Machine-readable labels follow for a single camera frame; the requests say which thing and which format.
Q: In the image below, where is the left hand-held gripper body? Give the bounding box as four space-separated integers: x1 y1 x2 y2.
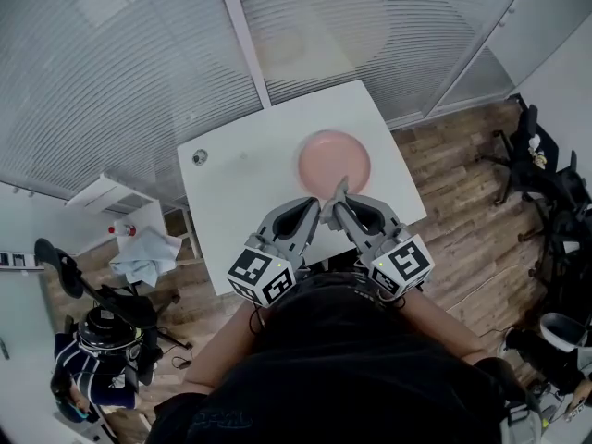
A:
226 233 306 308

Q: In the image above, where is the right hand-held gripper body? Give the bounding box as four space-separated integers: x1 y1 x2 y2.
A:
363 222 436 298

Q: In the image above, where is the small grey rag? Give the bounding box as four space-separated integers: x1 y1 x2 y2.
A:
318 176 352 225

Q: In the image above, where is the big pink plate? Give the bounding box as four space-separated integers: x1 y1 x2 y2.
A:
297 129 373 201

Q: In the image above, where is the person's right forearm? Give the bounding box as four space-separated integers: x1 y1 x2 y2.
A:
400 289 489 364

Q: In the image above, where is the person's left forearm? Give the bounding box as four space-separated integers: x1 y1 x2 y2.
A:
184 301 260 390

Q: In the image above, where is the light blue towel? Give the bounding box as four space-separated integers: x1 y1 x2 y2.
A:
109 227 182 289

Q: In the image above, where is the person's black shirt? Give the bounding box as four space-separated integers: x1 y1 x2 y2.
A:
156 270 533 444

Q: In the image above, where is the white slatted side table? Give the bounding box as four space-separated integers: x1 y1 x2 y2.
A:
64 173 204 267

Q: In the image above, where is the black round helmet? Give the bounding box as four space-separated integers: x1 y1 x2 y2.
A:
76 305 142 355

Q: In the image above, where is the white grey round seat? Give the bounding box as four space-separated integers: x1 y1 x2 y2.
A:
539 311 589 353

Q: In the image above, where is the thin black cable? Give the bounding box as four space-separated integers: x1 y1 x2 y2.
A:
248 303 265 337

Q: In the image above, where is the white floor cable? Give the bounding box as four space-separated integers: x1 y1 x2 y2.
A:
480 265 545 337

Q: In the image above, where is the black floor cable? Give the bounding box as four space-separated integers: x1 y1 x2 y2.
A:
159 335 193 372

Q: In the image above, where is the grey shoulder strap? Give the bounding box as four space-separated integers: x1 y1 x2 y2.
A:
501 400 551 444

